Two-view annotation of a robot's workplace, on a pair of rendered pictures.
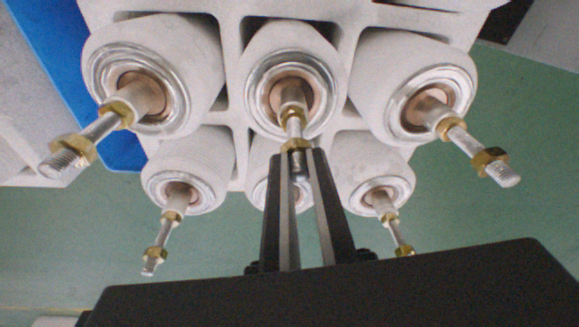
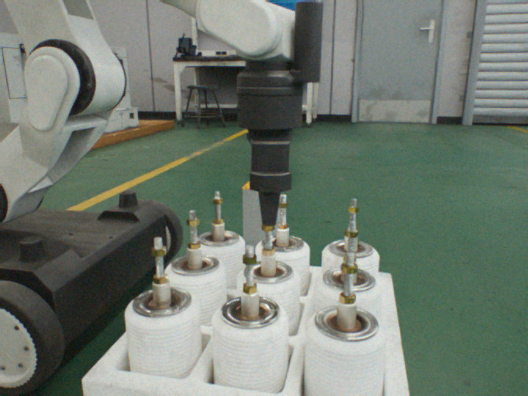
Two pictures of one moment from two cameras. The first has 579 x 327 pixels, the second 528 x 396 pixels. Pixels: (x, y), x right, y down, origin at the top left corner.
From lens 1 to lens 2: 0.61 m
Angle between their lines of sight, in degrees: 82
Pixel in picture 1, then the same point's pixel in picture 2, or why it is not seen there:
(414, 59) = (258, 250)
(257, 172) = (324, 290)
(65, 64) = not seen: outside the picture
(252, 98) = (263, 280)
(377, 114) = (284, 254)
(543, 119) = not seen: hidden behind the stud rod
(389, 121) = (287, 249)
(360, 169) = (328, 261)
